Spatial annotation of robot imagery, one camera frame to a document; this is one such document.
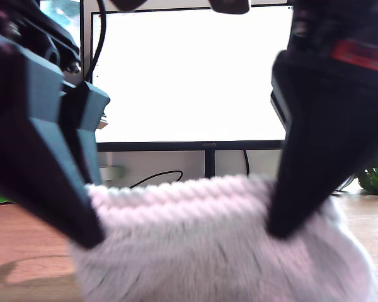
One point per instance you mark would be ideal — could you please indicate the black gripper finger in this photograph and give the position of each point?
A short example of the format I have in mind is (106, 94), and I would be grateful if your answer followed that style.
(34, 151)
(327, 141)
(278, 94)
(85, 110)

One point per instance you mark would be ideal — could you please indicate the white and mint tea towel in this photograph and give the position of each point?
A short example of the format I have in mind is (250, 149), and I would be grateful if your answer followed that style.
(208, 251)

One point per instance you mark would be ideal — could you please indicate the green leafy potted plant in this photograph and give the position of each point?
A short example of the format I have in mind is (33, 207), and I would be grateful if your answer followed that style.
(376, 179)

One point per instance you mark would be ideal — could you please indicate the large black monitor on stand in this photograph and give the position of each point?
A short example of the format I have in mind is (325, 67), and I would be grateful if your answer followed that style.
(192, 78)

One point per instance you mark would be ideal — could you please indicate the black monitor with dark screen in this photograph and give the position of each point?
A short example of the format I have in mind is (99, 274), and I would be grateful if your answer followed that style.
(63, 15)

